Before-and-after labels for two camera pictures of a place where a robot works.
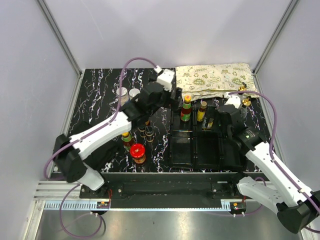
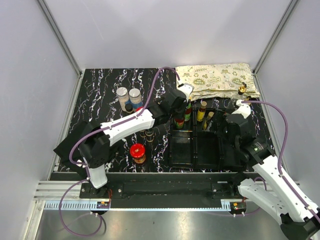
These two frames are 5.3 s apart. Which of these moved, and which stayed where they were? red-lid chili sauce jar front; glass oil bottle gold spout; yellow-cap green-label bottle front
Moved: yellow-cap green-label bottle front
Stayed: glass oil bottle gold spout; red-lid chili sauce jar front
